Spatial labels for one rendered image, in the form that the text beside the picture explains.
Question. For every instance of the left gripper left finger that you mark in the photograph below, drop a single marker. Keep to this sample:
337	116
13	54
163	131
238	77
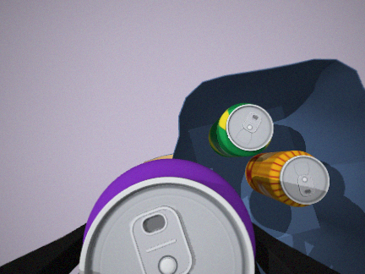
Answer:
58	257

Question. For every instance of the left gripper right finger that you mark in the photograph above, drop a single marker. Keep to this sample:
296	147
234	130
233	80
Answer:
275	257

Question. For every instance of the orange drink can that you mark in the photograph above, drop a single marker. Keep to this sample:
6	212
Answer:
294	178

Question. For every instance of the green and yellow drink can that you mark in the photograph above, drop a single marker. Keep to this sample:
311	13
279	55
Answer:
243	129

